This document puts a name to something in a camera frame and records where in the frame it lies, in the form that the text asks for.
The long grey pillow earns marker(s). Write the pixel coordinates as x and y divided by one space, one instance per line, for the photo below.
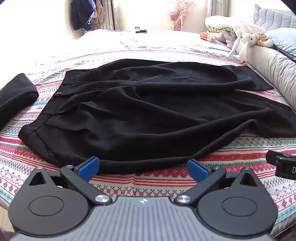
275 67

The green yellow folded blanket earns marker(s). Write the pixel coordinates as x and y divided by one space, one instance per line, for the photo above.
220 30

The black remote control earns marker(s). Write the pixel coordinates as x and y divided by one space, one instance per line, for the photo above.
141 31

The pink patterned hanging cloth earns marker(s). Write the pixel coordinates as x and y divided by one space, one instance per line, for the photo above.
180 16

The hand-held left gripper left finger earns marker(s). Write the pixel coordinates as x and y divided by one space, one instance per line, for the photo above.
89 168

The black pants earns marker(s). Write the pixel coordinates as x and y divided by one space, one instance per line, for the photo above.
148 115

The red green patterned blanket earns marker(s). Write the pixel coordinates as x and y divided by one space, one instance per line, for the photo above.
161 179

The white plush rabbit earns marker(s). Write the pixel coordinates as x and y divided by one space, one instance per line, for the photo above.
245 42

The hanging dark clothes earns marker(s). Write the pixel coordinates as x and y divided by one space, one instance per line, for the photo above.
81 14

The folded black cloth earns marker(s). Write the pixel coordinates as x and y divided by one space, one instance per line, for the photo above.
16 95

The pale pink folded cloth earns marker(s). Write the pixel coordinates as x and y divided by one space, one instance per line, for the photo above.
227 38

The white folded quilt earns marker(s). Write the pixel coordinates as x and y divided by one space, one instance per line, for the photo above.
226 22

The orange white box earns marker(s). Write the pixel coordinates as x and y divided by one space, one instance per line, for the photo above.
207 36

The grey quilted cushion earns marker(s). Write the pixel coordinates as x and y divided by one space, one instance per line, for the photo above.
272 16

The grey striped curtain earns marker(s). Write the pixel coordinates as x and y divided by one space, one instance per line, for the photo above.
219 8

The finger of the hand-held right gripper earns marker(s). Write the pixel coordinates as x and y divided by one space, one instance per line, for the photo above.
272 156

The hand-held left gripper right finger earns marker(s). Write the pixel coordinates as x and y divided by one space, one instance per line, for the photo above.
196 170

